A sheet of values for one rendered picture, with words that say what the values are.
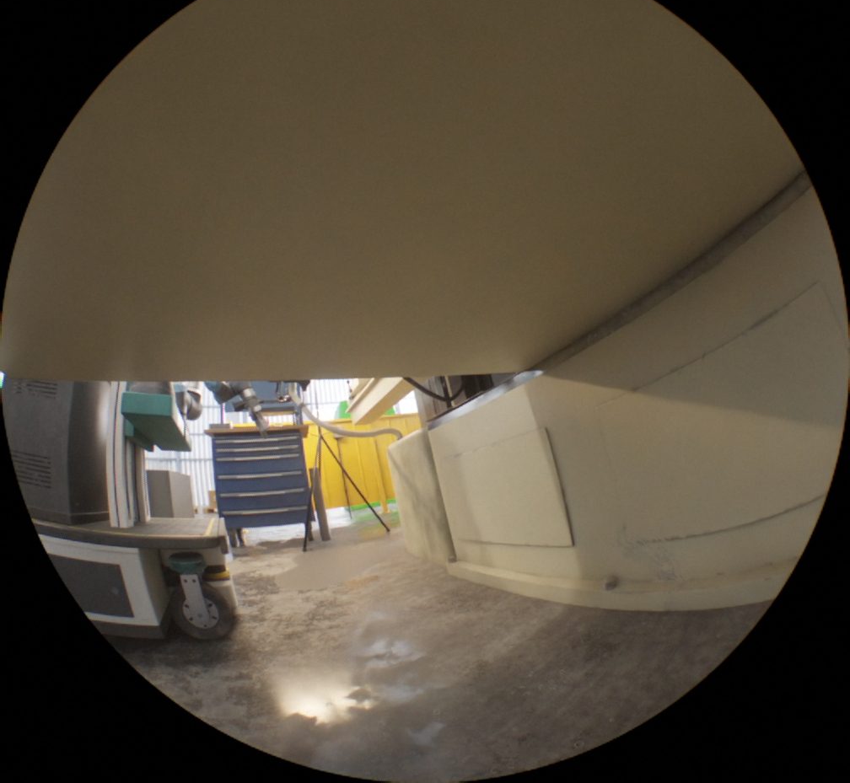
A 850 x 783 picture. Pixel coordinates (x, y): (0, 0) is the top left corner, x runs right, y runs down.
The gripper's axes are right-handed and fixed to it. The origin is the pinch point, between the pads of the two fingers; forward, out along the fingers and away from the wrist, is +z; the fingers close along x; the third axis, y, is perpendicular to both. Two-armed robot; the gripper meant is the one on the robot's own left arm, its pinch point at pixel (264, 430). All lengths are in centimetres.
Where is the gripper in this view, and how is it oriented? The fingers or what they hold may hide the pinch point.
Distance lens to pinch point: 140.6
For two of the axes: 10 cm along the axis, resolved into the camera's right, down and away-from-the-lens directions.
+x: -4.7, 5.3, 7.0
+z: 5.9, 7.8, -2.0
